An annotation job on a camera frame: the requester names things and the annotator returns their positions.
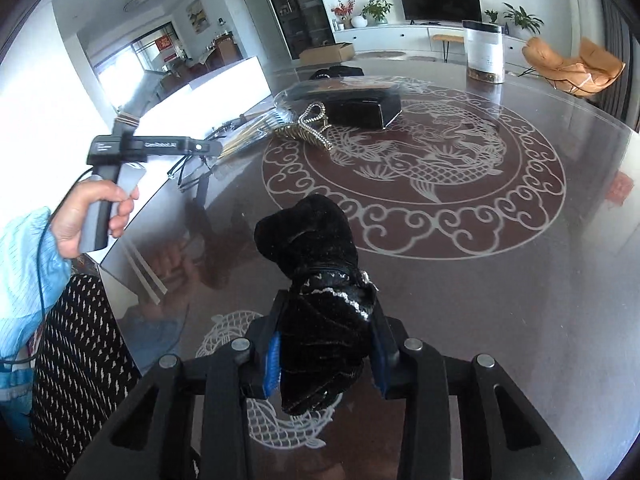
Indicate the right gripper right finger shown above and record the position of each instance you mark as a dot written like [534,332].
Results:
[503,436]

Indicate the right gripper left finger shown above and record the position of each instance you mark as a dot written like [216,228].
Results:
[188,419]

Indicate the gold hair claw clip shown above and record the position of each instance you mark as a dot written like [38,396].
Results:
[309,127]

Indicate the light blue sleeve forearm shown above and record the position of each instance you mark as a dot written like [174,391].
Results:
[33,276]

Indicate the person's left hand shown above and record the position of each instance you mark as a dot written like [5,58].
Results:
[67,224]

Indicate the black white patterned chair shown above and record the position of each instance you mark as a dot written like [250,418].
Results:
[83,372]

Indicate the dining table with chairs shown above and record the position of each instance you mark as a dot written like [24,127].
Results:
[223,51]

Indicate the black glass display cabinet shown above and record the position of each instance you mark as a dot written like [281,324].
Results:
[304,24]

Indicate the cardboard box on floor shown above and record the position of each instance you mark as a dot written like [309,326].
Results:
[331,54]

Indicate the black box on table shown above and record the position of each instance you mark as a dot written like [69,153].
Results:
[365,102]

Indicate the red flower vase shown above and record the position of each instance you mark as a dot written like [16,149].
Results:
[343,12]

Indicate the green potted plant left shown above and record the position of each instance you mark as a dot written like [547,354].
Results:
[376,11]

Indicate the green potted plant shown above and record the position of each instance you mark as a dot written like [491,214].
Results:
[527,22]
[376,11]

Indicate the wooden bench side table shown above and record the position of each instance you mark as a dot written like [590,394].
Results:
[452,45]

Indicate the white tv cabinet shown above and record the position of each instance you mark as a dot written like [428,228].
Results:
[409,41]

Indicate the black flat television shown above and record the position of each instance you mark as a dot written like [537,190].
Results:
[442,10]

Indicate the orange lounge chair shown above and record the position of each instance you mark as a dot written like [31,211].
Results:
[593,70]

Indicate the green potted plant right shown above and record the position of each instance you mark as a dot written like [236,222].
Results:
[527,22]

